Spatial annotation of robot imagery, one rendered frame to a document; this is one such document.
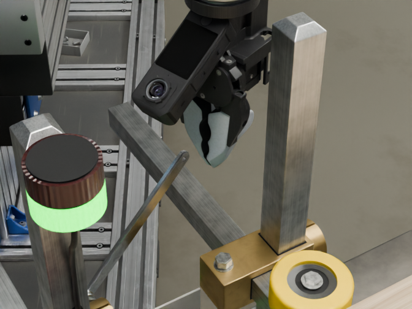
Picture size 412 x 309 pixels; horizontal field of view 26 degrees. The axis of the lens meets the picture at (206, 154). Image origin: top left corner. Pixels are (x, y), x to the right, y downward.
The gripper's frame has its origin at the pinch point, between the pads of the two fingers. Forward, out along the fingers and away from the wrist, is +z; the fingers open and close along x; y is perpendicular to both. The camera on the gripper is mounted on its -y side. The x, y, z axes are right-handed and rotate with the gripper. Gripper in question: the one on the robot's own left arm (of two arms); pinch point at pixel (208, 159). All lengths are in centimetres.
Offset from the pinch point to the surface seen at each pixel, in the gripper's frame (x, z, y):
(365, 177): 30, 92, 102
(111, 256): 1.6, 4.7, -13.6
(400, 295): -24.5, 2.5, -1.6
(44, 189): -6.0, -18.5, -26.4
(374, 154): 33, 92, 111
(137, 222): 1.4, 2.6, -9.9
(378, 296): -22.9, 2.5, -3.0
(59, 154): -4.6, -19.1, -23.4
